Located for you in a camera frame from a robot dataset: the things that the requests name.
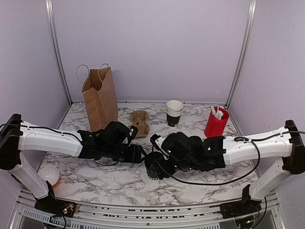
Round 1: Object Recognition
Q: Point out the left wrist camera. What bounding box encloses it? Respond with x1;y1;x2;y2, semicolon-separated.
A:
128;125;138;141

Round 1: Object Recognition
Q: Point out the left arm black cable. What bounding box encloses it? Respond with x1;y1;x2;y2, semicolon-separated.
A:
0;123;120;167

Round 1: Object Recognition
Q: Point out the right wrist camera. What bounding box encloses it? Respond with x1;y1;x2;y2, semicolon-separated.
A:
150;134;169;160

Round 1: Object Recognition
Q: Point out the red cylindrical container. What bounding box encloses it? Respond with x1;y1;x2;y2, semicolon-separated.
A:
204;107;230;137

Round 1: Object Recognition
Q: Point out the right aluminium frame post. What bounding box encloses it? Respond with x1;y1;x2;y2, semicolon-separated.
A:
225;0;257;108

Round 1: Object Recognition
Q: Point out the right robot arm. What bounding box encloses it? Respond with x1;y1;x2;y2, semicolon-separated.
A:
144;120;305;219

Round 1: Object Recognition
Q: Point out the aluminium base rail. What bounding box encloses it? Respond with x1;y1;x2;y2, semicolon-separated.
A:
8;190;287;229

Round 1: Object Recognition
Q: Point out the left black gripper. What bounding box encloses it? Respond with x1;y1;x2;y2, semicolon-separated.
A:
103;145;147;164

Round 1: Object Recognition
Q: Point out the aluminium frame post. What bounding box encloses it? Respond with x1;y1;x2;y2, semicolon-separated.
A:
225;0;257;108
45;0;73;107

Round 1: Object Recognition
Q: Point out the stack of paper cups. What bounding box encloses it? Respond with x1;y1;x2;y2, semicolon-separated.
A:
166;100;184;127

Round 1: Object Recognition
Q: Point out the left aluminium frame post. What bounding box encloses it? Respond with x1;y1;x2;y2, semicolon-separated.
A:
45;0;73;107

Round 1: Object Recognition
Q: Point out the brown paper bag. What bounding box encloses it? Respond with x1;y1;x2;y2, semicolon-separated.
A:
80;63;118;132

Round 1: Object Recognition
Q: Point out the white and orange bowl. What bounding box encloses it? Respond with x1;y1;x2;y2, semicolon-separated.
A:
38;165;60;187

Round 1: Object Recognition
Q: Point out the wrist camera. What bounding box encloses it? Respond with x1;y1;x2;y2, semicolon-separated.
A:
128;125;138;141
150;134;169;160

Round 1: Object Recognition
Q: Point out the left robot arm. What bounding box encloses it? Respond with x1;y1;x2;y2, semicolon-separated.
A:
0;114;147;218

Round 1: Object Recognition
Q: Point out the brown cardboard cup carrier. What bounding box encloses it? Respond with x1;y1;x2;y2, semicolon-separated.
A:
130;111;150;138

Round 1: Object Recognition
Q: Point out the black paper coffee cup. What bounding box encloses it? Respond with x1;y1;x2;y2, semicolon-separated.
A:
146;167;159;180

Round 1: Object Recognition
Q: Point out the black plastic cup lid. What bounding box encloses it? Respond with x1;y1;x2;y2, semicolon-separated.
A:
144;151;164;171

